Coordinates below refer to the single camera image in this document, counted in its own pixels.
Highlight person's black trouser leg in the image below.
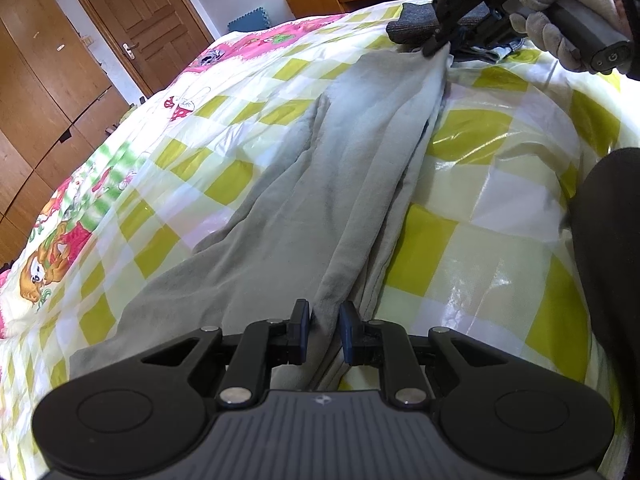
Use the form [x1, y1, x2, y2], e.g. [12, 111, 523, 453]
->
[568, 148, 639, 479]

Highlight blue foam mat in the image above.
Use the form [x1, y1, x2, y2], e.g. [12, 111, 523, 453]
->
[228, 6, 271, 32]

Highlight dark grey folded cloth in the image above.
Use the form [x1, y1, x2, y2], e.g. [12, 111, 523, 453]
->
[386, 2, 499, 47]

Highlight grey-green pants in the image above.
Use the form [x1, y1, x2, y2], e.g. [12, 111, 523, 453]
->
[70, 49, 451, 389]

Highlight right hand grey glove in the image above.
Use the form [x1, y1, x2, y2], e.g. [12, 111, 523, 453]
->
[510, 0, 632, 73]

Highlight wooden wardrobe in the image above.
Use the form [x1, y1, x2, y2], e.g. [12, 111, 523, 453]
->
[1, 0, 128, 263]

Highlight colourful checkered bed quilt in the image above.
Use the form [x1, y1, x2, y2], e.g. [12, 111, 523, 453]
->
[1, 2, 639, 479]

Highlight wooden door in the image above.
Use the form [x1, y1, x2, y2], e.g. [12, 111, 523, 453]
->
[79, 0, 214, 96]

